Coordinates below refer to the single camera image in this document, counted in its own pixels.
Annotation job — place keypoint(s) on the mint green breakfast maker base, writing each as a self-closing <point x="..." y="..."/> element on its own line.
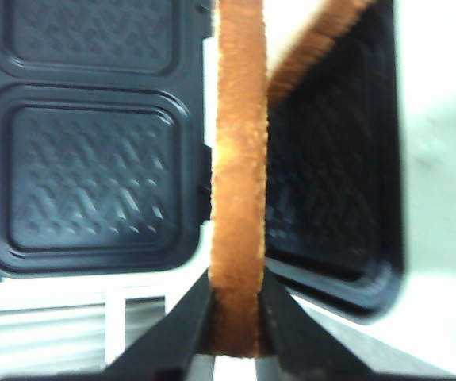
<point x="361" y="205"/>

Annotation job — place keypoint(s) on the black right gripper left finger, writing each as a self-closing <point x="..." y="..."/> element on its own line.
<point x="176" y="348"/>

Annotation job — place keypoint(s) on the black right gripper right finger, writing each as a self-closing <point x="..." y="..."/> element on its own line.
<point x="296" y="347"/>

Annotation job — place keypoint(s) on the white bread slice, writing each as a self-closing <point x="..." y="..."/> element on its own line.
<point x="300" y="34"/>
<point x="239" y="178"/>

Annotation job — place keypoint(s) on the mint green maker lid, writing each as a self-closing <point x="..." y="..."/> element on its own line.
<point x="103" y="174"/>

